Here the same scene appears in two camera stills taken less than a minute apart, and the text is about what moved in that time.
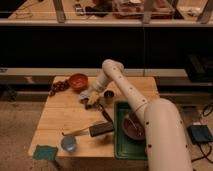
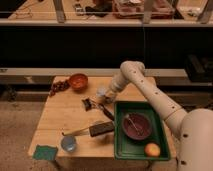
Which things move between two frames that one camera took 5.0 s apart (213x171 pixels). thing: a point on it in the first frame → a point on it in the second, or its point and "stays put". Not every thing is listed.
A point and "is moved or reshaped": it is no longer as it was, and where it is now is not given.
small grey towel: [84, 94] is moved or reshaped
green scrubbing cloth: [45, 152] stays put
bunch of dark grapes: [59, 86] stays put
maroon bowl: [133, 126] stays put
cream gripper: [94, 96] → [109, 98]
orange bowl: [79, 82] stays put
